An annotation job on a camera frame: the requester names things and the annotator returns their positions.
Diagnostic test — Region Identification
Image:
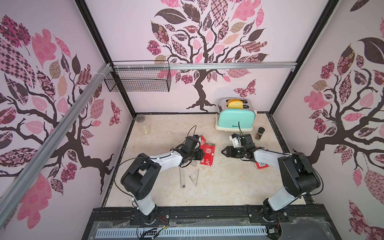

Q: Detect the clear protractor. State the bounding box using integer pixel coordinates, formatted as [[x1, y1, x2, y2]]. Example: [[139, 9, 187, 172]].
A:
[[191, 160, 198, 167]]

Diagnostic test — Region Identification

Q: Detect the red ruler set package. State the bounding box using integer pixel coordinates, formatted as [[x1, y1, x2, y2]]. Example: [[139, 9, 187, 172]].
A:
[[255, 162, 269, 170], [200, 136, 216, 167]]

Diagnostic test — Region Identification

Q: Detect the clear triangle set square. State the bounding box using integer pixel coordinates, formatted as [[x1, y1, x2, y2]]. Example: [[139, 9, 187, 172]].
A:
[[189, 169, 200, 187]]

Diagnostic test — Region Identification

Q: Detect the clear straight ruler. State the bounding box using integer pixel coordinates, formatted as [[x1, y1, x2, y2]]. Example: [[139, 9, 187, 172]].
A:
[[179, 168, 186, 189]]

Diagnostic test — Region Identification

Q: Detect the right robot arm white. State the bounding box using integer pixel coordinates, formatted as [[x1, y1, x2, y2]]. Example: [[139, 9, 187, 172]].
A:
[[222, 134, 323, 222]]

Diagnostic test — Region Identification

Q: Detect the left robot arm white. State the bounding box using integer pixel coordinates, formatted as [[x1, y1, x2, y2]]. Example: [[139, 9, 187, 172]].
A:
[[121, 135, 204, 224]]

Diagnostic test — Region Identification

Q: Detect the spice jar black lid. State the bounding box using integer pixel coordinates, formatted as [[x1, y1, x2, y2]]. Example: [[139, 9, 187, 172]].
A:
[[255, 127, 265, 141]]

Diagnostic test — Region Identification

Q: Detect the mint green toaster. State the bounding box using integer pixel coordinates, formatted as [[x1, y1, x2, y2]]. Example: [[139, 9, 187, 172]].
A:
[[215, 98, 257, 132]]

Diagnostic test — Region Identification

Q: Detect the yellow toast slice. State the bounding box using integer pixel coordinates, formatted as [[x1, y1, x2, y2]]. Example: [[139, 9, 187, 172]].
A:
[[227, 99, 244, 109]]

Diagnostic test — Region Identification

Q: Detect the clear glass jar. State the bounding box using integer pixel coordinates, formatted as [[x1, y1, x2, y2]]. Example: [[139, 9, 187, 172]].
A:
[[135, 115, 151, 135]]

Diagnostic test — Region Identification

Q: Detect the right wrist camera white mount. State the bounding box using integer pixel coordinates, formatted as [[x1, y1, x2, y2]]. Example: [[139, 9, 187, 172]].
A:
[[230, 134, 242, 148]]

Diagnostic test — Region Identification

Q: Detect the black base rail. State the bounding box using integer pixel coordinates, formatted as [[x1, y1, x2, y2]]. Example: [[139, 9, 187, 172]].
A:
[[89, 205, 304, 224]]

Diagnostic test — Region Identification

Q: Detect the white slotted cable duct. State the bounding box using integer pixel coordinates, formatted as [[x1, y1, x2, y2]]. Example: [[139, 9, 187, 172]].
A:
[[95, 226, 268, 240]]

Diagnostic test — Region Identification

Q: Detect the aluminium rail back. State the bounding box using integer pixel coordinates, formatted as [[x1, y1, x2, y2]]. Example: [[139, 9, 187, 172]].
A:
[[113, 61, 297, 71]]

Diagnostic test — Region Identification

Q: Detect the aluminium rail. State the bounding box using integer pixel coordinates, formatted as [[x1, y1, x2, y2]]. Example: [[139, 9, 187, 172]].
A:
[[1, 63, 113, 227], [113, 61, 297, 71]]

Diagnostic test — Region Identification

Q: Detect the black wire basket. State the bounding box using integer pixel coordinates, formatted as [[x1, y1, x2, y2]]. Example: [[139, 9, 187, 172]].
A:
[[104, 60, 172, 93]]

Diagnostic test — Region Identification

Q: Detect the aluminium rail left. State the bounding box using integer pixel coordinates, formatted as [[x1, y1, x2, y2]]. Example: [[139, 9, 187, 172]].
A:
[[1, 63, 113, 227]]

